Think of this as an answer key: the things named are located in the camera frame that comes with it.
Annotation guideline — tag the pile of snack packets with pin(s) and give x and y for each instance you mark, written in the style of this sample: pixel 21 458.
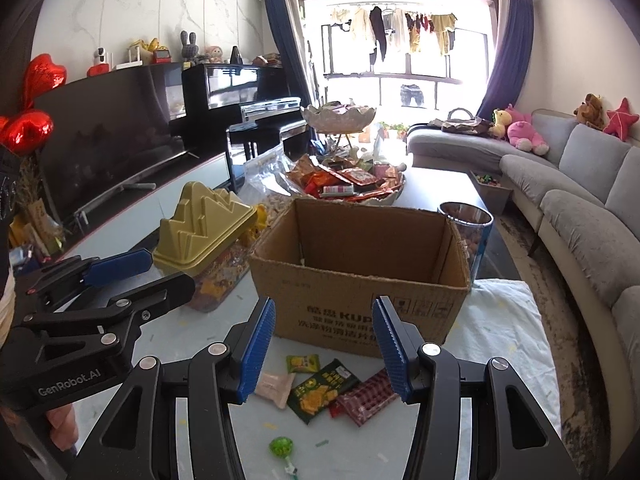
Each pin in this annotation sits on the pile of snack packets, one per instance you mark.
pixel 350 177

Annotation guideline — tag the grey sectional sofa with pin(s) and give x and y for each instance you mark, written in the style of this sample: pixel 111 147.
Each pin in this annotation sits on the grey sectional sofa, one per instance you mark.
pixel 575 210

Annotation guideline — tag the green lollipop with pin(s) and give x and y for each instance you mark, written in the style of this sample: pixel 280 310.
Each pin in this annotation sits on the green lollipop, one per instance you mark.
pixel 281 447

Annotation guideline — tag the black flat television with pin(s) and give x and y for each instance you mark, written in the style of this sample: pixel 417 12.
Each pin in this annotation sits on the black flat television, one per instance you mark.
pixel 110 135

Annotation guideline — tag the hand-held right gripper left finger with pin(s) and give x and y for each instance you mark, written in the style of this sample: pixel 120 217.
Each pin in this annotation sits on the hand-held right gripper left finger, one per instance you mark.
pixel 255 350

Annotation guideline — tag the clear plastic nut jar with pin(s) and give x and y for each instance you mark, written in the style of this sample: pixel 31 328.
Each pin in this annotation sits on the clear plastic nut jar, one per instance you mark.
pixel 467 230

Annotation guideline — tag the white red security camera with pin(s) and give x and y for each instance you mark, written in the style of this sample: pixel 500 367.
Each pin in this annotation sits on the white red security camera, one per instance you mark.
pixel 100 62

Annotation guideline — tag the pink plush toy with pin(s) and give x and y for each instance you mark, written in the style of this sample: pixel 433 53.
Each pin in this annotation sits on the pink plush toy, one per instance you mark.
pixel 525 130

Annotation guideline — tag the clear plastic bag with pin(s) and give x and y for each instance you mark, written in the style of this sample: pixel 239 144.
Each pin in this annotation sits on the clear plastic bag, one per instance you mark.
pixel 267 170

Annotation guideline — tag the small bin of toys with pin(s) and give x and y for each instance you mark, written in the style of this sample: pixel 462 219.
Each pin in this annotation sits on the small bin of toys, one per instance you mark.
pixel 492 185

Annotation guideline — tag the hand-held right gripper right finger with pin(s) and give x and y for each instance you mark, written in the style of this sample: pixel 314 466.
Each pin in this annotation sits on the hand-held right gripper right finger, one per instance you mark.
pixel 392 355

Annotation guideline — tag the white patterned table cloth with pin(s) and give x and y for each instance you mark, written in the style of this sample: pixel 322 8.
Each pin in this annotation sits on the white patterned table cloth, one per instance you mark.
pixel 500 340

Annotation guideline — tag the blue curtain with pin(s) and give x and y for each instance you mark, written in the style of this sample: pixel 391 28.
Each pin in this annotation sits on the blue curtain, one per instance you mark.
pixel 507 50
pixel 285 45

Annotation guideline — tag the brown plush toy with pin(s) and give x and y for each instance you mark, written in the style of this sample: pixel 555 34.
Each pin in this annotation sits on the brown plush toy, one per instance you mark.
pixel 590 110

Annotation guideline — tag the red heart balloon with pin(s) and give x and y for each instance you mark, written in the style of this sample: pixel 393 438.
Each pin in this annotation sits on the red heart balloon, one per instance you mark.
pixel 45 77
pixel 27 132

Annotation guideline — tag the small yellow-green candy packet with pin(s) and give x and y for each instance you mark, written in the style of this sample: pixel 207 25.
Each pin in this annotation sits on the small yellow-green candy packet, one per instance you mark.
pixel 302 362

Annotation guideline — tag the yellow plush toy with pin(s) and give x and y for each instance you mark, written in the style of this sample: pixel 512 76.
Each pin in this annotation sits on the yellow plush toy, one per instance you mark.
pixel 500 122

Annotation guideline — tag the clear candy jar gold lid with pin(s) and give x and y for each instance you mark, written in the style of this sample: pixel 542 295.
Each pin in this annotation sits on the clear candy jar gold lid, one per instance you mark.
pixel 200 230

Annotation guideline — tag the dark metronome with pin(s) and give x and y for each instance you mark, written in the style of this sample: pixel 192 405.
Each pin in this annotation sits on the dark metronome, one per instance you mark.
pixel 236 55

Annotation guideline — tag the brown bag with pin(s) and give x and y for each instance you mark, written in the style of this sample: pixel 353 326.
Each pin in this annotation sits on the brown bag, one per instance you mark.
pixel 460 122

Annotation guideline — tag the dark red checked snack packet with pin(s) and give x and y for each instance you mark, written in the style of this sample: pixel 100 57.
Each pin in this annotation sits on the dark red checked snack packet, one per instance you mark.
pixel 367 395

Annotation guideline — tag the gold ornament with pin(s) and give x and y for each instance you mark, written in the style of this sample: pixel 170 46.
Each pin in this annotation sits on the gold ornament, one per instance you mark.
pixel 145 47

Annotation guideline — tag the black piano bench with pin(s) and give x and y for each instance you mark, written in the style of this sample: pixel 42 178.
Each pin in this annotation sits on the black piano bench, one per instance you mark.
pixel 260 130

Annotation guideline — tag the beige snack packet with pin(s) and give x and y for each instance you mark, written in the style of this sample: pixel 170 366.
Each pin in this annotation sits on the beige snack packet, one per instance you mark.
pixel 272 385

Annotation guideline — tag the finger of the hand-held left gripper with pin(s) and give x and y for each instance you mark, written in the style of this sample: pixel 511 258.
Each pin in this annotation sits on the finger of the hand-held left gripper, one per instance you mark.
pixel 120 265
pixel 160 292

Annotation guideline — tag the dried flower bouquet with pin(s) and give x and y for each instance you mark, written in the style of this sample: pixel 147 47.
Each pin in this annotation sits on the dried flower bouquet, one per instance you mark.
pixel 35 200

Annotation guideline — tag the white two-tier snack stand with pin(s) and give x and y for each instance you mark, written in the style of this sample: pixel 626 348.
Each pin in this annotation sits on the white two-tier snack stand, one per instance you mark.
pixel 340 120

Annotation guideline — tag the small red box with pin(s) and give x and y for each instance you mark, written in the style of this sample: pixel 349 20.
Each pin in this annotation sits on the small red box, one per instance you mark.
pixel 161 55

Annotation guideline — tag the brown cardboard box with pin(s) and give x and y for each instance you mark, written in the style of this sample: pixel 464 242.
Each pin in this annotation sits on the brown cardboard box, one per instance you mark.
pixel 325 310

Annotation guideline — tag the grey bunny figure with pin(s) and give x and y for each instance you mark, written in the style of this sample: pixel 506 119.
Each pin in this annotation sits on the grey bunny figure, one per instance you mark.
pixel 188 47

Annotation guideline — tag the green black snack packet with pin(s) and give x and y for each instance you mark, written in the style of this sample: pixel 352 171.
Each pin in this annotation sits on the green black snack packet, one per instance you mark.
pixel 320 390

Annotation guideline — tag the person's left hand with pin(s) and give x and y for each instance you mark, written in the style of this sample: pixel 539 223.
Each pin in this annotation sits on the person's left hand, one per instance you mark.
pixel 62 425

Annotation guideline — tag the small plush doll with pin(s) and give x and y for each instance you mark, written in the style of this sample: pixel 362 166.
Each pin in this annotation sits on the small plush doll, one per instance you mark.
pixel 215 54

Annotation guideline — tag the row of hanging clothes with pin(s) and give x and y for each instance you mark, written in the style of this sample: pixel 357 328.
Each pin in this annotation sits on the row of hanging clothes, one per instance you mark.
pixel 380 30

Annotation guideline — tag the red star plush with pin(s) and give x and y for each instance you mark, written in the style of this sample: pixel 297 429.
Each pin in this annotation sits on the red star plush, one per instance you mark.
pixel 622 120

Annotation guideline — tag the dark patterned rug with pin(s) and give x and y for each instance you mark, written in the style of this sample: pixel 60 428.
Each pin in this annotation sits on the dark patterned rug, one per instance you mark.
pixel 550 310

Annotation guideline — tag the black upright piano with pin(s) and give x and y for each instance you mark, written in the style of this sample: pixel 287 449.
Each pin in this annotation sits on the black upright piano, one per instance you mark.
pixel 220 85

